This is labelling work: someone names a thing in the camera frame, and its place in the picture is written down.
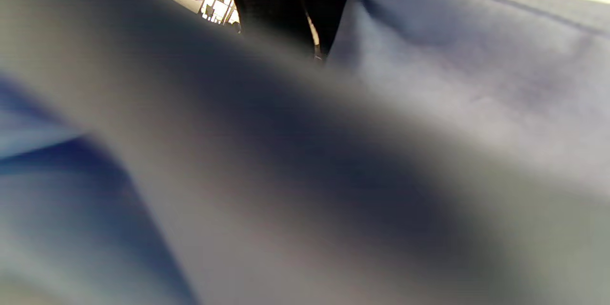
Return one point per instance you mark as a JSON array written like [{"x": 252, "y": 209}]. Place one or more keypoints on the light blue long-sleeve shirt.
[{"x": 429, "y": 81}]

